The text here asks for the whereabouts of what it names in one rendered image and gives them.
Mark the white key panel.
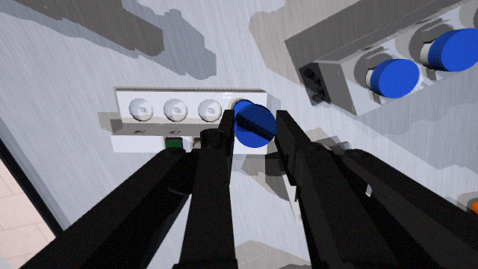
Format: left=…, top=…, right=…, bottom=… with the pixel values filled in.
left=278, top=142, right=372, bottom=225

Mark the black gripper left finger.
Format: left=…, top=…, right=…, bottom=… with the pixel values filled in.
left=19, top=109, right=238, bottom=269

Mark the orange digital multimeter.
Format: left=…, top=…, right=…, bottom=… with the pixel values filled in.
left=471, top=201, right=478, bottom=219

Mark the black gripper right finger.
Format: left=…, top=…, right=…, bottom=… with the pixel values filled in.
left=274, top=110, right=478, bottom=269

